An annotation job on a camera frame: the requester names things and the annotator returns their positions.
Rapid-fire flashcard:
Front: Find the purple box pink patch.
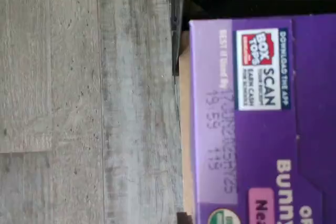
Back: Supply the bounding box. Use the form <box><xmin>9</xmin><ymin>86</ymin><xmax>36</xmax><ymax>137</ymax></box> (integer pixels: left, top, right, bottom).
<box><xmin>188</xmin><ymin>13</ymin><xmax>336</xmax><ymax>224</ymax></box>

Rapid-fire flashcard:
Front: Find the wooden shelf board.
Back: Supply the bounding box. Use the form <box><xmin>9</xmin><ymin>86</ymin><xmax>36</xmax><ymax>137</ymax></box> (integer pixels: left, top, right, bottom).
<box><xmin>177</xmin><ymin>31</ymin><xmax>196</xmax><ymax>216</ymax></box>

